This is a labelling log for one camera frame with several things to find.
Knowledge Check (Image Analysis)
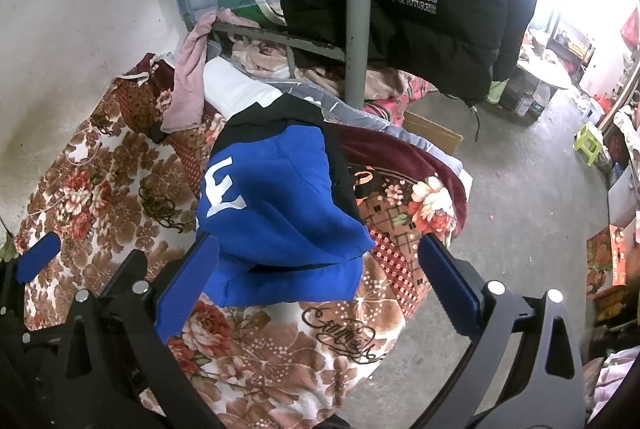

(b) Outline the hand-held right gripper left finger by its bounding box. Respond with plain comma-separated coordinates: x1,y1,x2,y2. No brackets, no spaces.
55,234,221,429

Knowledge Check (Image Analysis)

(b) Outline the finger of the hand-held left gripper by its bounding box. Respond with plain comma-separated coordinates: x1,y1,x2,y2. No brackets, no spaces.
14,231,62,283
97,250,149,305

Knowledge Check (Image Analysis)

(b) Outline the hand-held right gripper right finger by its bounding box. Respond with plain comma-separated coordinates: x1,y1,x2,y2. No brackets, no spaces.
417,233,586,429

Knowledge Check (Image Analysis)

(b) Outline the blue and black hooded jacket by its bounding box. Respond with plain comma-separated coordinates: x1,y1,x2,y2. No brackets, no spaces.
195,94,377,310

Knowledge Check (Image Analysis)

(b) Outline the brown floral blanket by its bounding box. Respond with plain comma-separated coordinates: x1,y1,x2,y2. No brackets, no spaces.
15,54,468,420

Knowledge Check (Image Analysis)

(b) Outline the cardboard box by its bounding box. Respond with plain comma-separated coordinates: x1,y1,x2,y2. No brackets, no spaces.
402,109,464,156

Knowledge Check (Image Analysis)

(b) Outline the orange box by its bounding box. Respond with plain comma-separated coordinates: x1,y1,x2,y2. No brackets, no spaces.
585,224,629,301

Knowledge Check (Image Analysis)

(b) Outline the grey quilt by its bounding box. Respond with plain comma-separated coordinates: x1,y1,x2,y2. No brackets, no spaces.
270,76,474,190

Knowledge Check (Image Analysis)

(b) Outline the green plastic stool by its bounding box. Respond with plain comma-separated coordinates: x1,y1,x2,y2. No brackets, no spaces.
572,121,602,168

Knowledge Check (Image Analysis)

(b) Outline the clear plastic bottle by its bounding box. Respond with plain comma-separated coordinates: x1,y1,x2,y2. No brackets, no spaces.
516,83,552,118

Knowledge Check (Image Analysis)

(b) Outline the pink cloth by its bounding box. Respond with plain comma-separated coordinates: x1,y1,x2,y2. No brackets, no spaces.
161,8,247,134

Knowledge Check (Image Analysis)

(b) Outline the round white table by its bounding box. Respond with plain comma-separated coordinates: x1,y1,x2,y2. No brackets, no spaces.
516,58,572,90

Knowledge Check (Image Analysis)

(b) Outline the beige floral bedding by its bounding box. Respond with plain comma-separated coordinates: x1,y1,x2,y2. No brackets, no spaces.
220,31,431,114

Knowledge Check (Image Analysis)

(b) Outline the black printed puffer jacket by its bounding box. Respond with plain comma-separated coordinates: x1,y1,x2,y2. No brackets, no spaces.
280,0,542,108

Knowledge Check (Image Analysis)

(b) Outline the grey metal bed frame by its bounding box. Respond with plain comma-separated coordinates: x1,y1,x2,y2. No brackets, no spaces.
157,0,374,108

